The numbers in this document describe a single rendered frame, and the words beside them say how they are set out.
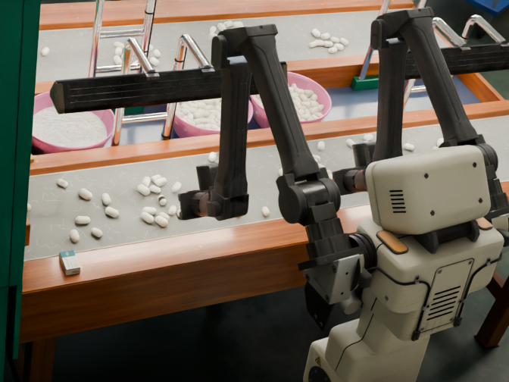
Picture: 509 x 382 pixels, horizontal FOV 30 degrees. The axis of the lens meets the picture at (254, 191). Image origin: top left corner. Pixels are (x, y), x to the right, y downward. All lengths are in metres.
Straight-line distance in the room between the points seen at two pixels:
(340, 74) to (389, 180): 1.44
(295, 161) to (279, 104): 0.12
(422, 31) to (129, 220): 0.89
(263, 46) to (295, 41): 1.41
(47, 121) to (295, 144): 1.07
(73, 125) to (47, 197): 0.32
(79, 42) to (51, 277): 1.05
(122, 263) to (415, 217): 0.82
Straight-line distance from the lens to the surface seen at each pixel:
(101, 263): 2.34
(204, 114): 2.91
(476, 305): 3.71
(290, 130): 1.90
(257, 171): 2.73
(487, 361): 3.53
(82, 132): 2.76
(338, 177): 2.50
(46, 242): 2.41
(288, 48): 3.31
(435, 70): 2.18
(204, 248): 2.42
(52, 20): 3.17
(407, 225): 1.85
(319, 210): 1.85
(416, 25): 2.21
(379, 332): 2.08
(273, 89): 1.92
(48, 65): 3.01
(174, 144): 2.72
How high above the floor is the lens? 2.44
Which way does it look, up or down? 40 degrees down
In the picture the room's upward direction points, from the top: 15 degrees clockwise
